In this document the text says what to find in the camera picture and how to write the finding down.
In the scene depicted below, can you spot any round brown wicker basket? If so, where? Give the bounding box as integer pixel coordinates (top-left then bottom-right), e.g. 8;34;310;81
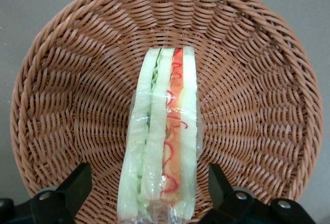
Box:
9;0;324;224

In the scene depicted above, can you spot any triangle sandwich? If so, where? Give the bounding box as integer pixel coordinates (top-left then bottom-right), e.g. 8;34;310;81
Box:
116;45;204;224

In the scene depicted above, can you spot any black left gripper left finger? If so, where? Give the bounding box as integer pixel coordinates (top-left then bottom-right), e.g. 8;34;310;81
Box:
29;162;93;224

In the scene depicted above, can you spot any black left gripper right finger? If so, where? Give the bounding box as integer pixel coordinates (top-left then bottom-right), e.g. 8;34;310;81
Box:
198;163;259;224

